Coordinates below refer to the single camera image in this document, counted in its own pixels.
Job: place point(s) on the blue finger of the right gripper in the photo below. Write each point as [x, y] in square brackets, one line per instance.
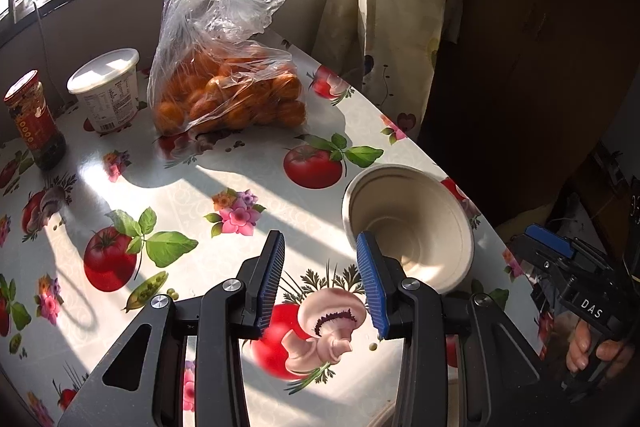
[551, 240]
[524, 251]

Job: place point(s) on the person's right hand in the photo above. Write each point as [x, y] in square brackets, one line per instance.
[616, 353]

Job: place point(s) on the paper bowl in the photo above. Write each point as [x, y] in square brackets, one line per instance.
[414, 219]

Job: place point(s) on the plastic bag of oranges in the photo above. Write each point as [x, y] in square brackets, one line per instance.
[209, 73]

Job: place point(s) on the red label sauce jar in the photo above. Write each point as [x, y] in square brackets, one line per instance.
[31, 114]

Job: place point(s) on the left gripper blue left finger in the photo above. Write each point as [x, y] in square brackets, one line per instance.
[266, 279]

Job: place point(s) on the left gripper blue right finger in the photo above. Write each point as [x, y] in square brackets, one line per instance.
[376, 281]

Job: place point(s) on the white plastic tub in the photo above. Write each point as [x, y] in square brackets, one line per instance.
[107, 88]

